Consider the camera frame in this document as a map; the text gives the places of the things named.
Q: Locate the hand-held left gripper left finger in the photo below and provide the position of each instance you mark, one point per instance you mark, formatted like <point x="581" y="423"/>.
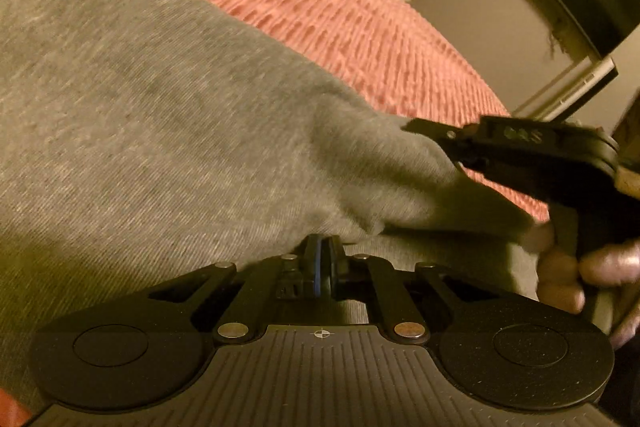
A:
<point x="312" y="268"/>

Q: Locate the person's right hand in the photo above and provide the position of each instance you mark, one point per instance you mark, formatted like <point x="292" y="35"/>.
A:
<point x="607" y="264"/>

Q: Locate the grey cloth garment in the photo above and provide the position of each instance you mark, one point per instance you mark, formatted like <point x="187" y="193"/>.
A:
<point x="325" y="7"/>

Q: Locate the white cabinet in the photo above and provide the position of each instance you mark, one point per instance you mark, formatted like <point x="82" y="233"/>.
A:
<point x="570" y="89"/>

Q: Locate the grey pants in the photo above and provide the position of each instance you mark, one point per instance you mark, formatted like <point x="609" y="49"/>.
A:
<point x="150" y="117"/>

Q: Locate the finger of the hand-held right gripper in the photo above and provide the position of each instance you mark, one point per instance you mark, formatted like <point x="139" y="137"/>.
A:
<point x="452" y="142"/>

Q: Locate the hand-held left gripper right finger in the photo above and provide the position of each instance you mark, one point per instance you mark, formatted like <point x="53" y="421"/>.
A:
<point x="326" y="268"/>

